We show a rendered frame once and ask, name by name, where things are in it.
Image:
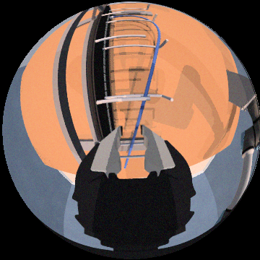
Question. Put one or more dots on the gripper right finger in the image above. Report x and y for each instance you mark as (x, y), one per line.
(161, 156)

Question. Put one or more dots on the grey free-standing rack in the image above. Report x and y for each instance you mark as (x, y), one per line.
(98, 72)

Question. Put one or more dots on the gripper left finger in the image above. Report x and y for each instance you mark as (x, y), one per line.
(103, 158)

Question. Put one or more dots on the dark blue cable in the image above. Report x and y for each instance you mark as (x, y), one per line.
(147, 86)

